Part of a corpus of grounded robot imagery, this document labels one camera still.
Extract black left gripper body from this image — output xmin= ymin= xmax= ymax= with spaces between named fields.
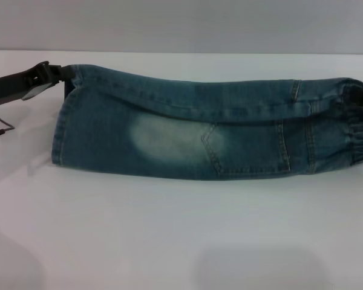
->
xmin=0 ymin=61 xmax=54 ymax=107

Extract blue denim shorts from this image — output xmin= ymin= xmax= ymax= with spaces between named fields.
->
xmin=50 ymin=63 xmax=363 ymax=182

